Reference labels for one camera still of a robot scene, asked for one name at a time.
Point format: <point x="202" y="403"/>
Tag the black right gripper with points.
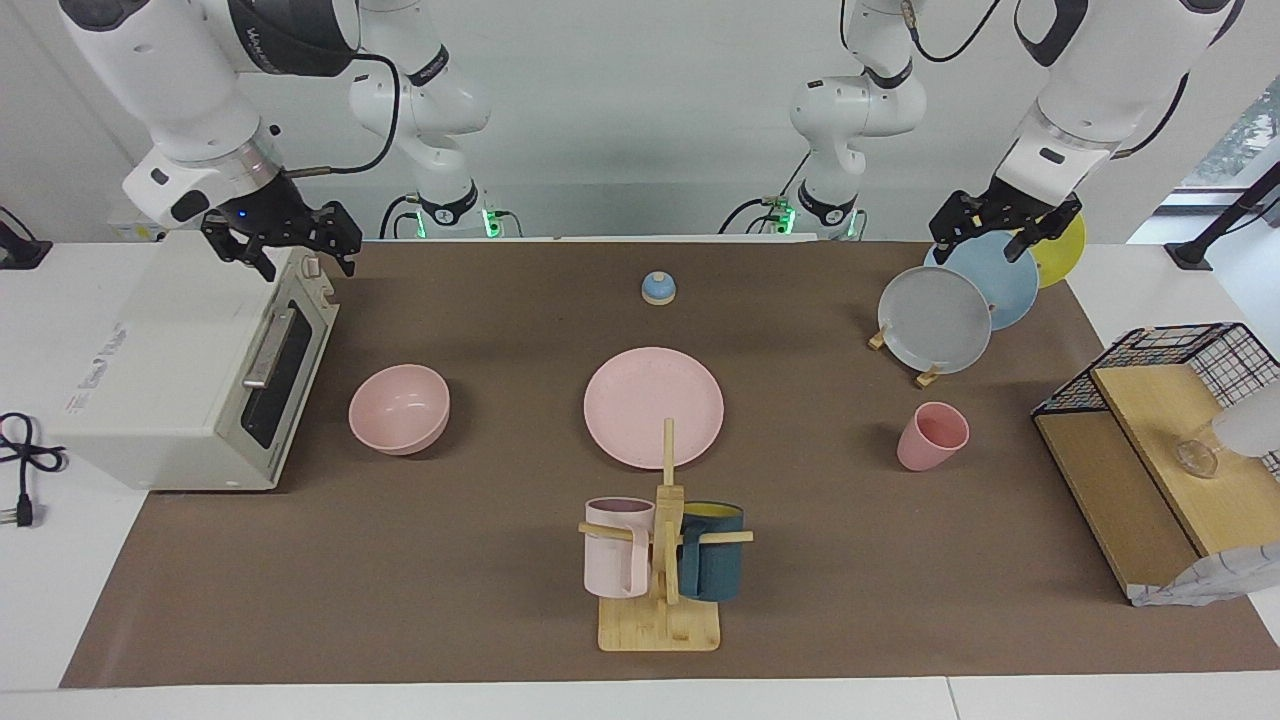
<point x="290" y="222"/>

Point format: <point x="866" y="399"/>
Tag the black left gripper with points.
<point x="1005" y="208"/>

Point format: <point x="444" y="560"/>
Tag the pink bowl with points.
<point x="398" y="410"/>

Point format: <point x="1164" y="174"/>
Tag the pink cup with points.
<point x="925" y="450"/>

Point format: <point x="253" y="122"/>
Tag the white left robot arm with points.
<point x="1110" y="70"/>

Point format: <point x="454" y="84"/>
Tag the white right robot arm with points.
<point x="180" y="80"/>

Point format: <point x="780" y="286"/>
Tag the light blue plate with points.
<point x="1005" y="285"/>

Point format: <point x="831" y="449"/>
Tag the yellow plate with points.
<point x="1062" y="255"/>

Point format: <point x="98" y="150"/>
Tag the grey plate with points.
<point x="932" y="320"/>

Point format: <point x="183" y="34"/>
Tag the wooden plate rack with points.
<point x="927" y="378"/>

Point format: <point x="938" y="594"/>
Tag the cream toaster oven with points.
<point x="170" y="350"/>

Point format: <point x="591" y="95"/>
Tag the white power strip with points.
<point x="135" y="230"/>

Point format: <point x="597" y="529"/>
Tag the light wooden board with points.
<point x="1170" y="420"/>

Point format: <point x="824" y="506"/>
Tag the brown wooden board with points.
<point x="1110" y="490"/>

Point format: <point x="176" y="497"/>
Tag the window with greenery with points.
<point x="1245" y="130"/>

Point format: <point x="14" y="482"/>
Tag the black table clamp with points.
<point x="18" y="250"/>

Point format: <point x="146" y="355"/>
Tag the clear drinking glass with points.
<point x="1197" y="458"/>

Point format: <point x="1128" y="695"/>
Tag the frosted white object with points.
<point x="1250" y="425"/>

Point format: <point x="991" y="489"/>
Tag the small blue call bell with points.
<point x="659" y="290"/>

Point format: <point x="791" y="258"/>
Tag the brown table mat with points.
<point x="450" y="560"/>

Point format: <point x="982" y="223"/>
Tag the pink plate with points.
<point x="640" y="400"/>

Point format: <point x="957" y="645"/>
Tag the dark teal mug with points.
<point x="715" y="570"/>

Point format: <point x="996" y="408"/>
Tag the pale pink mug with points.
<point x="610" y="560"/>

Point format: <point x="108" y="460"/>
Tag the wooden mug rack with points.
<point x="655" y="625"/>

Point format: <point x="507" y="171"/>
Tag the black camera stand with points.
<point x="1225" y="220"/>

